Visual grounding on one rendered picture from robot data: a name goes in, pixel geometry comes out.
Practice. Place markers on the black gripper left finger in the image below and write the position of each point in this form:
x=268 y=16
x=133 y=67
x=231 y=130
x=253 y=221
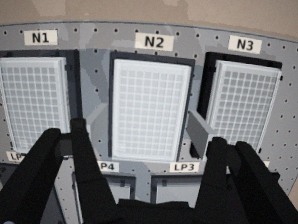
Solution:
x=24 y=196

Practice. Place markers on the white label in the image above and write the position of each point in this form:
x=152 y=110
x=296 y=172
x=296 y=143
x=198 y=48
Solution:
x=154 y=41
x=184 y=167
x=266 y=163
x=243 y=44
x=108 y=166
x=13 y=156
x=41 y=37

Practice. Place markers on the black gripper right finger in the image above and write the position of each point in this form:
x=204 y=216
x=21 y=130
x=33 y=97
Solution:
x=262 y=198

